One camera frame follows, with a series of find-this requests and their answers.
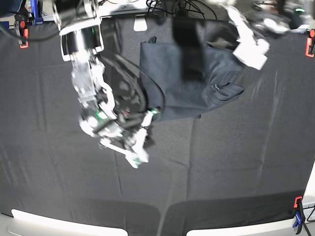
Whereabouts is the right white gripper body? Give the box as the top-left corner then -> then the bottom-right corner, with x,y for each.
99,112 -> 150,169

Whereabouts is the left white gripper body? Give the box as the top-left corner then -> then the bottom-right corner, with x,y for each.
225,5 -> 270,70

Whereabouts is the dark navy t-shirt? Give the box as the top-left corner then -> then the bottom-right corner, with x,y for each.
140,42 -> 245,120

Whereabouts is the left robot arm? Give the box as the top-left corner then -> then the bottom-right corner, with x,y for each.
223,0 -> 313,70

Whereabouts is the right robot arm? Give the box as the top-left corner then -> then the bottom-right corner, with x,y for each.
52,0 -> 161,168

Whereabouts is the red clamp right edge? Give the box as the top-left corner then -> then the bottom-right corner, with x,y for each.
305,29 -> 315,58

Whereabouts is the red clamp edge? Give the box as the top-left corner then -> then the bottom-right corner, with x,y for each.
305,29 -> 315,58
14,19 -> 29,49

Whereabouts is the white tag on cloth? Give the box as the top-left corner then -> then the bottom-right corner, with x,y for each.
133,15 -> 148,32

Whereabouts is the black table cloth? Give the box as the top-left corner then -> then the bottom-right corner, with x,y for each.
0,33 -> 315,236

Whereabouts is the red clamp left edge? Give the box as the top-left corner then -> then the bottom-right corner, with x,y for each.
14,19 -> 29,49

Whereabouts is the blue clamp top left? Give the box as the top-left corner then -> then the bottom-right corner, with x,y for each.
27,0 -> 44,25

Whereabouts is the blue orange clamp bottom right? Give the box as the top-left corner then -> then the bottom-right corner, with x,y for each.
292,196 -> 311,236

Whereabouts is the black cable bundle top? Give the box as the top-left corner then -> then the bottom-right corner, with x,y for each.
145,0 -> 219,20

